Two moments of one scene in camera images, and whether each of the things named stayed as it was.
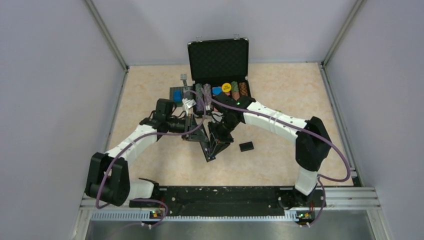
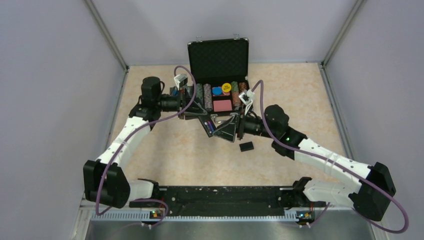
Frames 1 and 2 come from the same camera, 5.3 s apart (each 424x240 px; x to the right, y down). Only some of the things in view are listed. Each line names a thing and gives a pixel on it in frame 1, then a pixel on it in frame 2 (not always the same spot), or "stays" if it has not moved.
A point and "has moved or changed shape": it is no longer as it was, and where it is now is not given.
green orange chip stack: (235, 90) stays
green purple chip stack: (199, 106) stays
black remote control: (205, 149) has moved or changed shape
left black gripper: (196, 135) → (193, 109)
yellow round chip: (226, 87) stays
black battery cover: (246, 146) stays
